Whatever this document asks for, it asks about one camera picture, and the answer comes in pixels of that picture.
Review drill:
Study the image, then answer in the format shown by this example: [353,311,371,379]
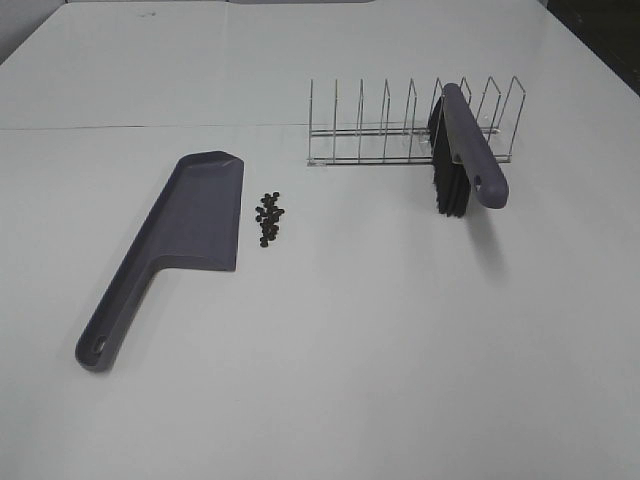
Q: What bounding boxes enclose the pile of coffee beans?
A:
[254,191,285,248]

